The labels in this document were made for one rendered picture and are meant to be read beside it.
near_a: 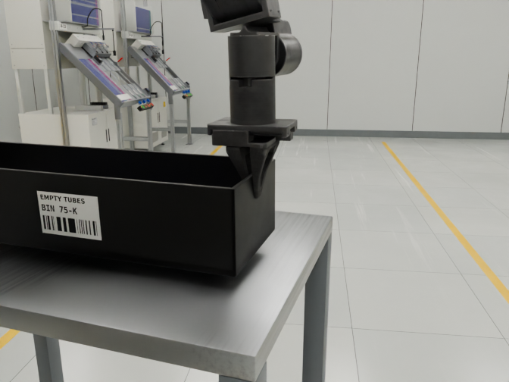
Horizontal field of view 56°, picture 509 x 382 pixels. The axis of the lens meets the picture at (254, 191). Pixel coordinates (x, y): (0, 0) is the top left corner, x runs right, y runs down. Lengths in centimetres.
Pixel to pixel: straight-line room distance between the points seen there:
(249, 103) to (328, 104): 645
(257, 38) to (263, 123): 10
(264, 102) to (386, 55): 649
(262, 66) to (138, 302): 31
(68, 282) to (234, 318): 23
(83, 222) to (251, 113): 27
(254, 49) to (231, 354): 33
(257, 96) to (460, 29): 672
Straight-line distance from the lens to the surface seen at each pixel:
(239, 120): 58
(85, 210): 66
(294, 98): 701
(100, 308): 59
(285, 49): 63
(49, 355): 131
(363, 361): 191
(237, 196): 56
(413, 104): 715
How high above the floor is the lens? 107
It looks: 15 degrees down
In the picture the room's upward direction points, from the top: straight up
